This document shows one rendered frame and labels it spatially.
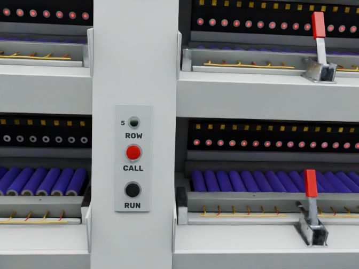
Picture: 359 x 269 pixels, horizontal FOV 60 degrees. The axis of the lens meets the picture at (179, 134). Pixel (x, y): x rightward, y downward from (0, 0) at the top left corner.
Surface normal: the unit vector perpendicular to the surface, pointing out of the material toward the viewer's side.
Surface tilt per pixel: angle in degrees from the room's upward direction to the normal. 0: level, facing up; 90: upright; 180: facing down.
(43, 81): 110
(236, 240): 20
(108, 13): 90
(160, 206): 90
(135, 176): 90
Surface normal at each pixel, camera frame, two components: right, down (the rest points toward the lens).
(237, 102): 0.06, 0.39
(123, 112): 0.07, 0.05
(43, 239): 0.05, -0.92
